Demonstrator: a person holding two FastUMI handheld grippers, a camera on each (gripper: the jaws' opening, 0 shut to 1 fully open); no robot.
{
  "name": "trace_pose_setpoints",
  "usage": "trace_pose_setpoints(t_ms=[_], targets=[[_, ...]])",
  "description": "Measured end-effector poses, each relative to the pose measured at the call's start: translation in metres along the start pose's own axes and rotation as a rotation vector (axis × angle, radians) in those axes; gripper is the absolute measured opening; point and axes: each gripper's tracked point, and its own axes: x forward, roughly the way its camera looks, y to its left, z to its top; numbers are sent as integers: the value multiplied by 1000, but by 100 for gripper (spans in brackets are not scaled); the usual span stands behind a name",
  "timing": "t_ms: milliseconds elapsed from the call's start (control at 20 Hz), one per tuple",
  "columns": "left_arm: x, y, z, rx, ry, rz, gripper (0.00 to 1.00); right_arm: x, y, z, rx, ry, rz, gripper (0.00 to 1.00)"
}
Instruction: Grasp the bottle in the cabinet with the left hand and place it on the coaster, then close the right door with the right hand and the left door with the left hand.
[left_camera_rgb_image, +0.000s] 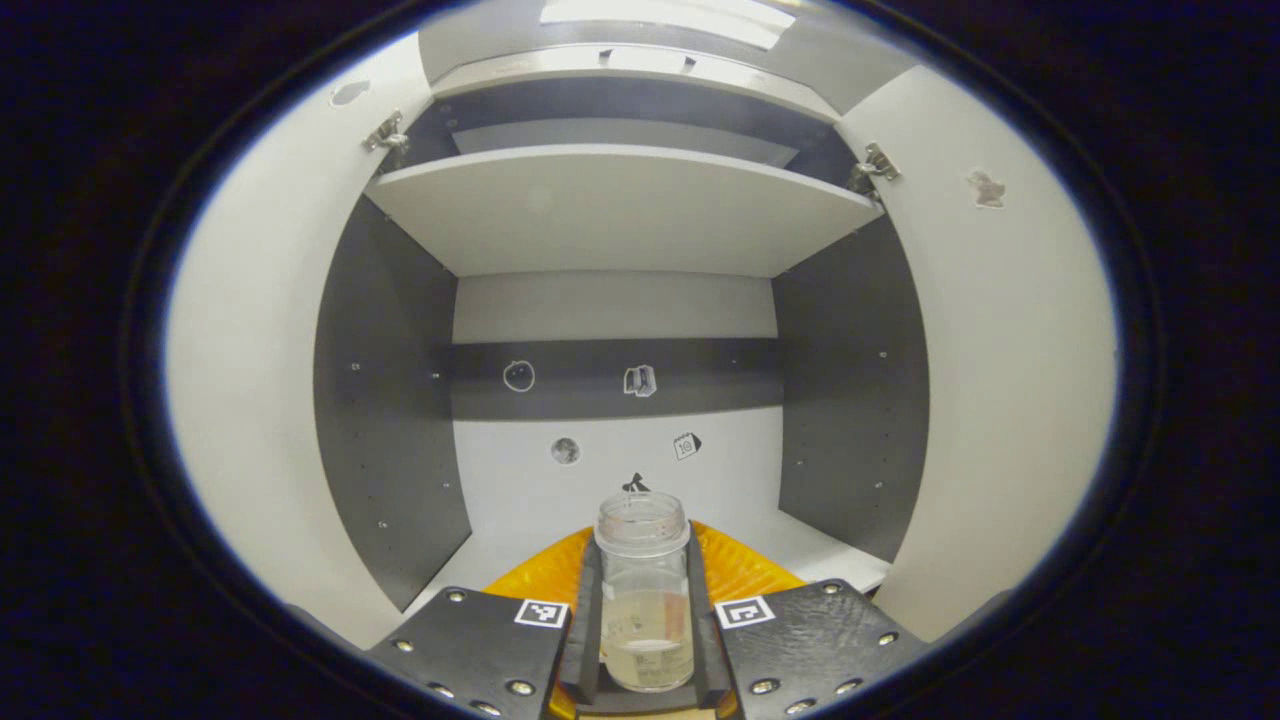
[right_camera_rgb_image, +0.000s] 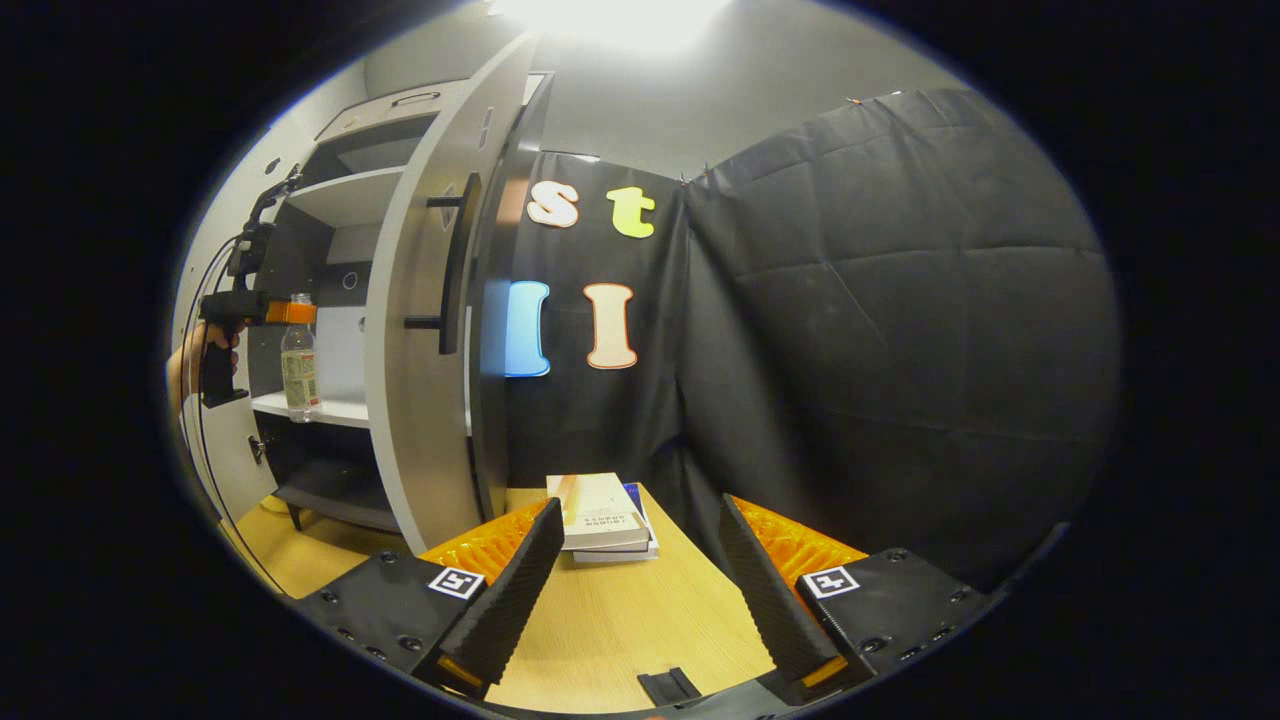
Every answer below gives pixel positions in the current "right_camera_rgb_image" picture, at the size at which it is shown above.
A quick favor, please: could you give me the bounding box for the blue book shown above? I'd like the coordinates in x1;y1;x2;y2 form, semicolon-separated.
572;483;661;564

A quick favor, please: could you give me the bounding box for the large ceiling light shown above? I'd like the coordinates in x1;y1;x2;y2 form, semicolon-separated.
490;0;731;53

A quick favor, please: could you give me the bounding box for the grey cabinet drawer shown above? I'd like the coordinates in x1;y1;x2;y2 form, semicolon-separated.
315;82;471;143

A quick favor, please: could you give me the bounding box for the grey cabinet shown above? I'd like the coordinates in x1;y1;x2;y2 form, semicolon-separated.
200;70;556;551

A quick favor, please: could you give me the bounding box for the clear plastic bottle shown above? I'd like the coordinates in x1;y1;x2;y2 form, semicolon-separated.
282;293;322;424

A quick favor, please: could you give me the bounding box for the white book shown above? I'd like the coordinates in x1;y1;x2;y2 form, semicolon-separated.
546;473;651;553

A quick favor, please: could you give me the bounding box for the black backdrop cloth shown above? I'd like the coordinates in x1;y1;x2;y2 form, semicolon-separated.
500;88;1121;591

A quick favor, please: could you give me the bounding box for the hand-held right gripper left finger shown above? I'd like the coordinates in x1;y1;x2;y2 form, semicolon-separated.
296;497;567;701

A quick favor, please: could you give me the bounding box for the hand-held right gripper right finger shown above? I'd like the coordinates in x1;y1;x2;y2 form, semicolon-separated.
716;494;993;701

